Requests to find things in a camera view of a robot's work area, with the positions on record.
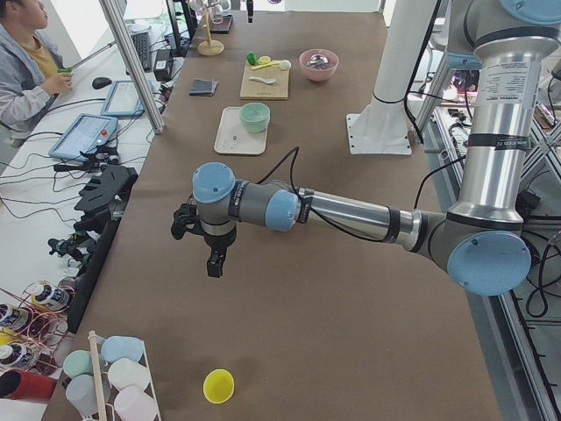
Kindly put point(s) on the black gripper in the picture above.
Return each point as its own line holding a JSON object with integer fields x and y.
{"x": 217, "y": 240}

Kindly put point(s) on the green bowl stack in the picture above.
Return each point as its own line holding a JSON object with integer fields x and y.
{"x": 254, "y": 117}

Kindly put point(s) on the white ceramic spoon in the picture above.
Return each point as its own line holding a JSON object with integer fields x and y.
{"x": 267, "y": 81}

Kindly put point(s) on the large pink ice bowl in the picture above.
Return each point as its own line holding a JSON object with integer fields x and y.
{"x": 318, "y": 75}

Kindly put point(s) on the cream serving tray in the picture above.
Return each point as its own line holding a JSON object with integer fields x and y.
{"x": 233, "y": 139}

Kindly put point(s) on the yellow plastic cup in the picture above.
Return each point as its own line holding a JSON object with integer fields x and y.
{"x": 218, "y": 386}

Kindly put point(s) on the black tool holder rack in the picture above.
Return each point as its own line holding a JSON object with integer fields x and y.
{"x": 115, "y": 181}

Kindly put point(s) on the blue plastic cup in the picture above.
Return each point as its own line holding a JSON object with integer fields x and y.
{"x": 118, "y": 347}

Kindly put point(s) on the white plastic cup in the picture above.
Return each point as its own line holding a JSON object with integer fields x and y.
{"x": 125, "y": 372}

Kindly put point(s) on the white cup rack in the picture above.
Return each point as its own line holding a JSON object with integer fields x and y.
{"x": 105, "y": 392}

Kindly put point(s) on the pink plastic cup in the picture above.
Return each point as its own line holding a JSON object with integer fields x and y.
{"x": 133, "y": 404}

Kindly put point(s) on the green plastic cup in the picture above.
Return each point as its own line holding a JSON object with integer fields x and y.
{"x": 78, "y": 362}

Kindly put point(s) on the grey folded cloth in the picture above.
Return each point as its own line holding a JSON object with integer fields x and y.
{"x": 202, "y": 87}

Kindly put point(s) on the near blue teach pendant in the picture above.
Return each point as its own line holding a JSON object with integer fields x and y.
{"x": 83, "y": 136}

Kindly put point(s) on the blue teach pendant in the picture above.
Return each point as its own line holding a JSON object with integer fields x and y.
{"x": 122, "y": 101}
{"x": 83, "y": 136}

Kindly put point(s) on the bamboo cutting board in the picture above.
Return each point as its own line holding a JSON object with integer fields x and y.
{"x": 258, "y": 91}

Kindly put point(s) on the far blue teach pendant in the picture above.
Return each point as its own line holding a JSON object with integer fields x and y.
{"x": 122, "y": 101}

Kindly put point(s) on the yellow plastic knife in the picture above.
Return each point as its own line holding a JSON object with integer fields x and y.
{"x": 270, "y": 64}

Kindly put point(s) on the wooden cup stand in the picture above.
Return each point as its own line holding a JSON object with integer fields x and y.
{"x": 209, "y": 47}

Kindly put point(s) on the black computer mouse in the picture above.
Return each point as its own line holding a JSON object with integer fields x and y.
{"x": 101, "y": 82}

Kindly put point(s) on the black keyboard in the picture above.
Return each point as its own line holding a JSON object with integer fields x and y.
{"x": 141, "y": 43}

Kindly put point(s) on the red cylinder can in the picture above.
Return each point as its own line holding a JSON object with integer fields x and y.
{"x": 26, "y": 386}

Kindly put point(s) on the seated person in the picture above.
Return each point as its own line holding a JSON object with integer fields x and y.
{"x": 32, "y": 74}

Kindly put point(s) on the aluminium frame post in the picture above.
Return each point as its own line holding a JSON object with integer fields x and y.
{"x": 132, "y": 63}

